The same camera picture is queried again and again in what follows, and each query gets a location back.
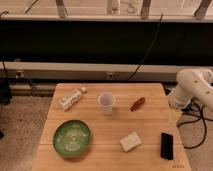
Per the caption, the white sponge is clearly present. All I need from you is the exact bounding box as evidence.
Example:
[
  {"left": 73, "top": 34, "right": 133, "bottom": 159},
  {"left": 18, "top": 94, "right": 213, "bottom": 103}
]
[{"left": 120, "top": 132, "right": 142, "bottom": 152}]

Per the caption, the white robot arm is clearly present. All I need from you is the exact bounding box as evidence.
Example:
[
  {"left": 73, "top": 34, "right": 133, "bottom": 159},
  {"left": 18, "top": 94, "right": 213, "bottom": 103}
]
[{"left": 168, "top": 68, "right": 213, "bottom": 112}]

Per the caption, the white ceramic cup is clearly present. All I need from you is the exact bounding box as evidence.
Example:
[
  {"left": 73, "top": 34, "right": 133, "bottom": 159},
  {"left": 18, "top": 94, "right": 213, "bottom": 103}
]
[{"left": 97, "top": 92, "right": 116, "bottom": 115}]

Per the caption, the brown sausage toy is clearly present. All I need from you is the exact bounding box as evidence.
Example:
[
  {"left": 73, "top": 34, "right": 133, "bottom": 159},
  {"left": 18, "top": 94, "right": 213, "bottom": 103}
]
[{"left": 130, "top": 97, "right": 145, "bottom": 111}]

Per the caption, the white tube bottle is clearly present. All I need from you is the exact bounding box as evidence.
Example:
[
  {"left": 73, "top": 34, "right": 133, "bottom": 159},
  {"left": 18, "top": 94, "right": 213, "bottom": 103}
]
[{"left": 59, "top": 87, "right": 86, "bottom": 111}]

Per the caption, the green patterned plate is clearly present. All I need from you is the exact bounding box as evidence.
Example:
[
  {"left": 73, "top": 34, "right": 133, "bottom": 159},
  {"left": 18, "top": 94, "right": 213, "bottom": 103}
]
[{"left": 52, "top": 120, "right": 92, "bottom": 158}]

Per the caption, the black rectangular block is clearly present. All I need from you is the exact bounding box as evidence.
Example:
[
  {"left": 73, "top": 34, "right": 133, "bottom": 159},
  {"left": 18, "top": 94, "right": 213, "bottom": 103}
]
[{"left": 160, "top": 133, "right": 173, "bottom": 160}]

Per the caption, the wall outlet plate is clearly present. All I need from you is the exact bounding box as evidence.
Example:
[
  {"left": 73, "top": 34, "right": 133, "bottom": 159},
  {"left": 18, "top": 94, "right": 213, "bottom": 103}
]
[{"left": 107, "top": 72, "right": 114, "bottom": 80}]

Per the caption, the black power cable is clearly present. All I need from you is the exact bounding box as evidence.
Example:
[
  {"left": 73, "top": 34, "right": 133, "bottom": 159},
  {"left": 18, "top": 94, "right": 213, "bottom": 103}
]
[{"left": 126, "top": 12, "right": 165, "bottom": 82}]

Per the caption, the black floor cable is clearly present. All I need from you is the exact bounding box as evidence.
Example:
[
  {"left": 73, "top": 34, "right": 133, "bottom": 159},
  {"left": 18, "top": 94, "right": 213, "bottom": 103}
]
[{"left": 176, "top": 100, "right": 213, "bottom": 150}]

